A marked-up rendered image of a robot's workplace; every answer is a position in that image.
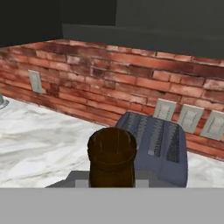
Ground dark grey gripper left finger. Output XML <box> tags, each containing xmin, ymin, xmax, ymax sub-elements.
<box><xmin>45</xmin><ymin>171</ymin><xmax>91</xmax><ymax>189</ymax></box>

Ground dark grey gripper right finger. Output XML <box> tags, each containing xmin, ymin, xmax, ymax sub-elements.
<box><xmin>135</xmin><ymin>170</ymin><xmax>179</xmax><ymax>189</ymax></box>

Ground blue-grey toaster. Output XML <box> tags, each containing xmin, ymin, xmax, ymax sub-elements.
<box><xmin>115</xmin><ymin>111</ymin><xmax>189</xmax><ymax>188</ymax></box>

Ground brown round wooden container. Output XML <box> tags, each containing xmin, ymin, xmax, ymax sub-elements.
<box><xmin>87</xmin><ymin>126</ymin><xmax>138</xmax><ymax>189</ymax></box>

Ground grey metal round object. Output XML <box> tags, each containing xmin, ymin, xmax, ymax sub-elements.
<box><xmin>0</xmin><ymin>92</ymin><xmax>11</xmax><ymax>110</ymax></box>

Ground grey wall outlet plate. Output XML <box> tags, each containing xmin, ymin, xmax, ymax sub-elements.
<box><xmin>177</xmin><ymin>103</ymin><xmax>206</xmax><ymax>135</ymax></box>
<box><xmin>152</xmin><ymin>98</ymin><xmax>178</xmax><ymax>123</ymax></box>
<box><xmin>199</xmin><ymin>109</ymin><xmax>224</xmax><ymax>142</ymax></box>
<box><xmin>27</xmin><ymin>69</ymin><xmax>44</xmax><ymax>95</ymax></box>

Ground dark wall cupboard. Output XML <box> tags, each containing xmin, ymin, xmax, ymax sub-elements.
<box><xmin>0</xmin><ymin>0</ymin><xmax>64</xmax><ymax>48</ymax></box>
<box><xmin>61</xmin><ymin>0</ymin><xmax>224</xmax><ymax>60</ymax></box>

